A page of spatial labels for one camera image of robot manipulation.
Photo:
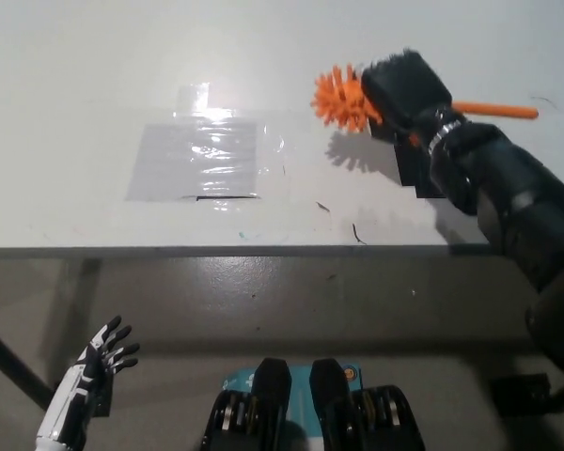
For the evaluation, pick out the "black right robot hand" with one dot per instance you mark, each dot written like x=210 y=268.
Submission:
x=404 y=89

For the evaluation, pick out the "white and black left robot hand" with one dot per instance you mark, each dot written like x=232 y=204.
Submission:
x=84 y=371

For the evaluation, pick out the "black and teal robot torso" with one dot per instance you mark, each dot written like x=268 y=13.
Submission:
x=329 y=404

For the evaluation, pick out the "black tape patch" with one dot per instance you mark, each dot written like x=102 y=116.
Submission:
x=416 y=169

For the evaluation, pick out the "clear plastic film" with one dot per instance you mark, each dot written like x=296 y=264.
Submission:
x=291 y=160

